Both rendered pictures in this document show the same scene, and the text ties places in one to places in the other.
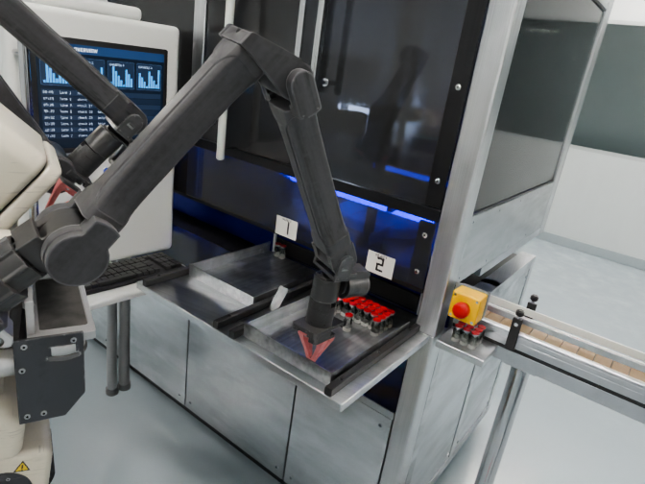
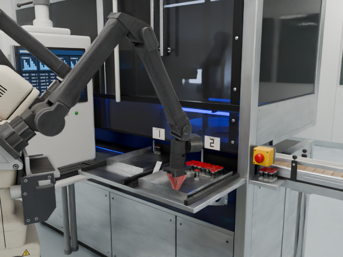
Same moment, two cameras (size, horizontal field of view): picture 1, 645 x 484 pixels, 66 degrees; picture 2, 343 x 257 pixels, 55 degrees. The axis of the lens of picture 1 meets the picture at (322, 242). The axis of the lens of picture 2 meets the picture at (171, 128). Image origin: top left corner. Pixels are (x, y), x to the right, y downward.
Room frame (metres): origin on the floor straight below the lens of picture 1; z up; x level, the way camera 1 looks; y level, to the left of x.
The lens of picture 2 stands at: (-0.28, -0.09, 1.39)
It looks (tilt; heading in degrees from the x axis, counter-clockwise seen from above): 11 degrees down; 5
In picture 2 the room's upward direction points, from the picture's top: straight up
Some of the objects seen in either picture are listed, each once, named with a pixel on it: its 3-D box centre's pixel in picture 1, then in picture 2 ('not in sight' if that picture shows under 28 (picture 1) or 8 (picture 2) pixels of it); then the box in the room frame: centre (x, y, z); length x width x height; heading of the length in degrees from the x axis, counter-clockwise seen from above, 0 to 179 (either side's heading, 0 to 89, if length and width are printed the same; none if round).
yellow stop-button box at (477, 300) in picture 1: (468, 303); (264, 155); (1.14, -0.39, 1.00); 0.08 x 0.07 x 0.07; 146
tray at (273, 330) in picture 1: (329, 327); (187, 178); (1.09, -0.05, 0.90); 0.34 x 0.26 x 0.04; 145
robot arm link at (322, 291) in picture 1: (327, 286); (179, 146); (0.93, -0.02, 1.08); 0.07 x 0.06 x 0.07; 129
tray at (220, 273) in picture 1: (262, 271); (147, 158); (1.37, 0.17, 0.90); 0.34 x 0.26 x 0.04; 146
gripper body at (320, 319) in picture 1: (320, 313); (177, 162); (0.93, -0.02, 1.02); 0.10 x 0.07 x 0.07; 145
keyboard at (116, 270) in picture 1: (118, 273); (67, 171); (1.38, 0.61, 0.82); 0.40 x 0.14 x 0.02; 142
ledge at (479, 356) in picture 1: (468, 343); (269, 180); (1.16, -0.42, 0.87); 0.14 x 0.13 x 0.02; 146
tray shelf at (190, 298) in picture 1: (288, 306); (163, 174); (1.22, 0.07, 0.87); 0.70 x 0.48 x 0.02; 56
